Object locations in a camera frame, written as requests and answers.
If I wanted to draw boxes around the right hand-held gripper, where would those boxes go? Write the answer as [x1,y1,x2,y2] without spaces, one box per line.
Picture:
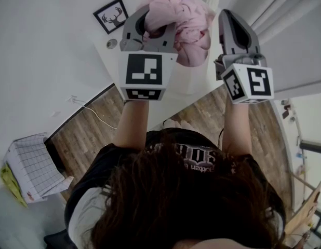
[213,8,275,105]

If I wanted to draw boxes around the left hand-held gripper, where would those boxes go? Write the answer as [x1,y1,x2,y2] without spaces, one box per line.
[118,4,178,102]

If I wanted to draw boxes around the pink clothes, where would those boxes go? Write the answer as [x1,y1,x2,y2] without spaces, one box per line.
[143,0,217,59]

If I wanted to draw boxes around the person's left forearm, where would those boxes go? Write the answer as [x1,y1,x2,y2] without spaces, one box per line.
[113,99,150,149]

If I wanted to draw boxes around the person's right forearm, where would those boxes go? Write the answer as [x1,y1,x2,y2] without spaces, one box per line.
[221,97,252,157]

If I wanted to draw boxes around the white grid-patterned box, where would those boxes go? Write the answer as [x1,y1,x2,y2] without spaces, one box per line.
[3,132,75,204]

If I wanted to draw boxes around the black framed deer picture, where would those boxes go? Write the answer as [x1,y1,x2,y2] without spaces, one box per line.
[92,0,129,35]

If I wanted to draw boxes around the white vase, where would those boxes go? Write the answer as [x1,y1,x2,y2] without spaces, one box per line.
[205,0,221,11]

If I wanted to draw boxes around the white table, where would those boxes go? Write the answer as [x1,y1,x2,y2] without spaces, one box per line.
[93,0,230,132]

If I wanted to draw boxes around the person's white shoes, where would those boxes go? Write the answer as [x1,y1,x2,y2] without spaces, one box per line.
[162,118,190,130]

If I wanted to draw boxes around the black window bar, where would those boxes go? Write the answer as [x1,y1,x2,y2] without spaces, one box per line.
[299,139,321,156]

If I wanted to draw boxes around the person's black printed t-shirt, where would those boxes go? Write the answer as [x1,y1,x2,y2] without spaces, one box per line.
[64,128,286,249]

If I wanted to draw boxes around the wooden easel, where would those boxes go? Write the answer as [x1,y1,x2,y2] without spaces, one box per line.
[283,172,321,246]

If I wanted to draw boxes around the green cloth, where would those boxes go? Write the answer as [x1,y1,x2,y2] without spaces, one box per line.
[0,163,29,209]

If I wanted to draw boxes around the black office chair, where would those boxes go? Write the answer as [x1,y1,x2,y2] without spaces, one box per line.
[43,228,78,249]

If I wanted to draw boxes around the white cable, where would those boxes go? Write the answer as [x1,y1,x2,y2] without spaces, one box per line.
[76,100,117,130]

